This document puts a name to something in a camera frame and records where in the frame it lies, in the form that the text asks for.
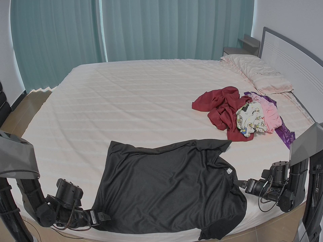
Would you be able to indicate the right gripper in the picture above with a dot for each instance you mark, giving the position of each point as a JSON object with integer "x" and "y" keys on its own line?
{"x": 254, "y": 188}

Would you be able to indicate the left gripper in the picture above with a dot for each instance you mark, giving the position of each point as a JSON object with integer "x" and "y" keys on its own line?
{"x": 93, "y": 217}

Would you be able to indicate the black T-shirt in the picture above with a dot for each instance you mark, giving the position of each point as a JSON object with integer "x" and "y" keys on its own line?
{"x": 164, "y": 185}

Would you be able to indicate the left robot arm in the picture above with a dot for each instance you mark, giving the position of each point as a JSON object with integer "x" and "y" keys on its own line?
{"x": 20, "y": 155}

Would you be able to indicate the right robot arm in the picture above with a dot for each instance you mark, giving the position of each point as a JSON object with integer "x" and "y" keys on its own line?
{"x": 302, "y": 145}

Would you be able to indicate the bed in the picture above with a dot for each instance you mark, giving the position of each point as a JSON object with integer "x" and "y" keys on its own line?
{"x": 138, "y": 89}

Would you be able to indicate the purple garment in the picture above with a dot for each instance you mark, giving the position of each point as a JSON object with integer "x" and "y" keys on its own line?
{"x": 286, "y": 133}

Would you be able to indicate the white printed garment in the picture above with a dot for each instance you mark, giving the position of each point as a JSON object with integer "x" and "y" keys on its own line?
{"x": 249, "y": 120}

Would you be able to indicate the pink garment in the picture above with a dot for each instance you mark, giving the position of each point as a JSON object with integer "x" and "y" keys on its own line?
{"x": 271, "y": 115}

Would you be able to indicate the dark red garment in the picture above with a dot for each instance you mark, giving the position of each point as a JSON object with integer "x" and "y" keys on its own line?
{"x": 217, "y": 102}

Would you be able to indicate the cream pillow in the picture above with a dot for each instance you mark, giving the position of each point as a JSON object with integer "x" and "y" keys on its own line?
{"x": 260, "y": 74}

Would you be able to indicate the grey bedside table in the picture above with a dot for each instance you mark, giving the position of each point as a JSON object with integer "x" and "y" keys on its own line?
{"x": 239, "y": 50}

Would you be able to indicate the blue-green curtain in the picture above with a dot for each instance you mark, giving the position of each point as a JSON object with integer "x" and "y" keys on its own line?
{"x": 58, "y": 34}
{"x": 176, "y": 21}

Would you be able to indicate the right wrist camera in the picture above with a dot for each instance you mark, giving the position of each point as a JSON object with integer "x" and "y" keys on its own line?
{"x": 266, "y": 174}

